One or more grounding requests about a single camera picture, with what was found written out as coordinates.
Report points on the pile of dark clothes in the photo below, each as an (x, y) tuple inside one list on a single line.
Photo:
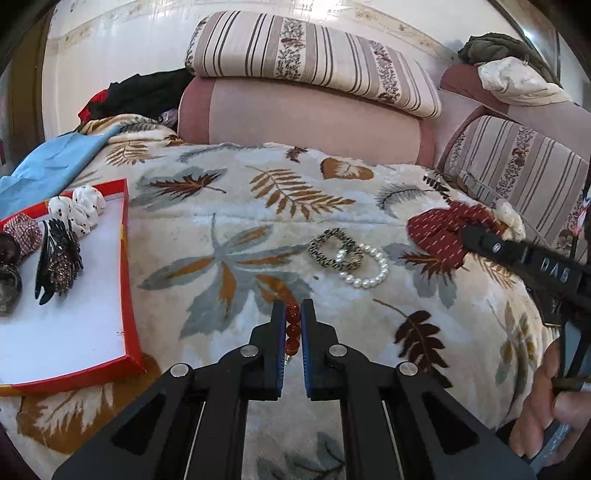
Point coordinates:
[(138, 92)]

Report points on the red-edged white box lid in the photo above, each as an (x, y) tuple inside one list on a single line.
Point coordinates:
[(69, 323)]

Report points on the red plaid scrunchie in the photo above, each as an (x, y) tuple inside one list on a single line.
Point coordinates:
[(25, 235)]

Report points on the black hair claw clip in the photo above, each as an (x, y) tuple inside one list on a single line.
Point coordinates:
[(57, 240)]

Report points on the leopard print scrunchie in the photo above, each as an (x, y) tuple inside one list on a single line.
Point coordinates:
[(323, 251)]

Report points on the brown rhinestone hair clip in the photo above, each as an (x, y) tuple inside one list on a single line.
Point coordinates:
[(62, 277)]

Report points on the white spotted scrunchie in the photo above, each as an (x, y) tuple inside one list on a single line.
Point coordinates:
[(90, 207), (61, 210), (510, 219)]

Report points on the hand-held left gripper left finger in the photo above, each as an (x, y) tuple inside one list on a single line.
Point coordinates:
[(278, 364)]

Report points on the olive green cloth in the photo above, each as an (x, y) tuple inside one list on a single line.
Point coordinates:
[(498, 48)]

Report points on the blue cloth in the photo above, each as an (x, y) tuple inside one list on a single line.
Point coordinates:
[(51, 159)]

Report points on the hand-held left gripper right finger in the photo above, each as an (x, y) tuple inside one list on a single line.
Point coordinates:
[(308, 369)]

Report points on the red dashed scrunchie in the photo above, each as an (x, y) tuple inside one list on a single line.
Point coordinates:
[(438, 230)]

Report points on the white crumpled cloth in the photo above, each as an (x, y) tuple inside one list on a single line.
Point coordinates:
[(517, 81)]

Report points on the leaf print fleece blanket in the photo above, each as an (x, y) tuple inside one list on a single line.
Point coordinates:
[(258, 217)]

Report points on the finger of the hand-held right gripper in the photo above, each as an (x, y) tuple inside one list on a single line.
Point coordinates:
[(521, 256)]

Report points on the person's right hand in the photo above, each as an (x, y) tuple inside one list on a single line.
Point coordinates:
[(540, 406)]

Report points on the striped floral cushion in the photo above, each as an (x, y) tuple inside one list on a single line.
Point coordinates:
[(531, 170), (314, 55)]

